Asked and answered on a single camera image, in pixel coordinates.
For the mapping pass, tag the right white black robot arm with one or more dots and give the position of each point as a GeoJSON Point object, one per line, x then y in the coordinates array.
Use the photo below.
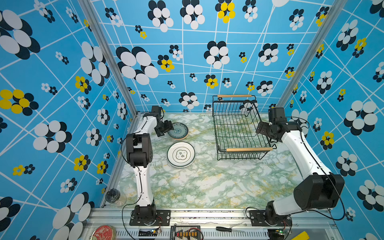
{"type": "Point", "coordinates": [320, 188]}

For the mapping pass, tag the left wooden rack handle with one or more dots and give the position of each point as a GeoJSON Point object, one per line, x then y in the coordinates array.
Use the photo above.
{"type": "Point", "coordinates": [234, 96]}

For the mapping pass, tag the black wire dish rack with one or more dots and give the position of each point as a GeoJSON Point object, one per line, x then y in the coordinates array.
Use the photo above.
{"type": "Point", "coordinates": [235, 123]}

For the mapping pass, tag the white plate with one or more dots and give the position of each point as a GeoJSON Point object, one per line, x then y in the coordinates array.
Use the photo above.
{"type": "Point", "coordinates": [181, 155]}

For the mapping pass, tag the wooden rack handle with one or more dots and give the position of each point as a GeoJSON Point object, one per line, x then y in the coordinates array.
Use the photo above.
{"type": "Point", "coordinates": [234, 96]}
{"type": "Point", "coordinates": [266, 149]}

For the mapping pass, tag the right wooden rack handle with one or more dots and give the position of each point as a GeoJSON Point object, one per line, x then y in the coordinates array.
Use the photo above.
{"type": "Point", "coordinates": [266, 149]}

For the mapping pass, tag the red round tin lid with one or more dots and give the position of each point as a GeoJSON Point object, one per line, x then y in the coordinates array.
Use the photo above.
{"type": "Point", "coordinates": [105, 232]}

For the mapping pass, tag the yellow paper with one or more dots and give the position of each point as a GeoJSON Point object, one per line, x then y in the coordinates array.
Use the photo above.
{"type": "Point", "coordinates": [302, 236]}

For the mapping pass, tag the black screwdriver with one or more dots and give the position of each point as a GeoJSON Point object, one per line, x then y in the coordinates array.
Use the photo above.
{"type": "Point", "coordinates": [224, 229]}

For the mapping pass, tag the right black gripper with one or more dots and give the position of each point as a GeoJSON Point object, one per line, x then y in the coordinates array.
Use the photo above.
{"type": "Point", "coordinates": [261, 127]}

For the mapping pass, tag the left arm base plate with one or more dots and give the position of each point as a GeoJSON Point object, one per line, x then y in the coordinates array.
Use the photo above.
{"type": "Point", "coordinates": [150, 218]}

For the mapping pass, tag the clear plastic jar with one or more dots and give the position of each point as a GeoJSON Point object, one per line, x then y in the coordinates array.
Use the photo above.
{"type": "Point", "coordinates": [115, 198]}

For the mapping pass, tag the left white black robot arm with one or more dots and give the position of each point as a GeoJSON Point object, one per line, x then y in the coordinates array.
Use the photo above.
{"type": "Point", "coordinates": [139, 155]}

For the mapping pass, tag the aluminium frame rail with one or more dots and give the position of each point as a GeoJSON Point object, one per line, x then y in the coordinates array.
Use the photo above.
{"type": "Point", "coordinates": [317, 227]}

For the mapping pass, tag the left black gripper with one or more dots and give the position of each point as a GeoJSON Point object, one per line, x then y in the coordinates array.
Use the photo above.
{"type": "Point", "coordinates": [168, 126]}

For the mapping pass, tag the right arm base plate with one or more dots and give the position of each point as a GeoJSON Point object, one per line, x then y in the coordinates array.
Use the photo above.
{"type": "Point", "coordinates": [259, 218]}

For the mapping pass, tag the black terminal block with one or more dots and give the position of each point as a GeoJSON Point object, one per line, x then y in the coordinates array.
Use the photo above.
{"type": "Point", "coordinates": [186, 233]}

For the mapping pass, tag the small circuit board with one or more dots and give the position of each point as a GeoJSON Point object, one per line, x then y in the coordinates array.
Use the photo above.
{"type": "Point", "coordinates": [148, 233]}

